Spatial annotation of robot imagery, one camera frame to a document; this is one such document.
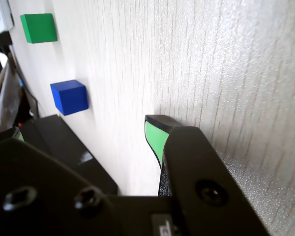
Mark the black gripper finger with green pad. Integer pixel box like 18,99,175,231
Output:
144,115,271,236
0,126,118,236

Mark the green wooden cube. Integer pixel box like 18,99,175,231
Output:
20,13,58,44

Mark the blue wooden cube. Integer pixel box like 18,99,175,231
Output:
50,80,89,117

